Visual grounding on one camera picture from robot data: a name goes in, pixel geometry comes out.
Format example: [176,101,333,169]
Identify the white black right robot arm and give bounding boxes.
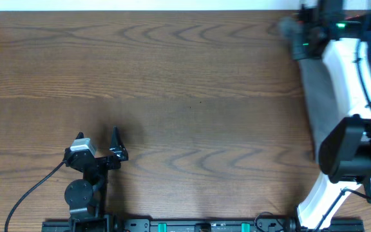
[281,0,371,231]

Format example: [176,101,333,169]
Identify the grey shorts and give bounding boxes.
[277,15,371,162]

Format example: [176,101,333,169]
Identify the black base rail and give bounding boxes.
[41,217,365,232]

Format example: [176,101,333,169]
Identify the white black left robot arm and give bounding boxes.
[63,127,128,232]

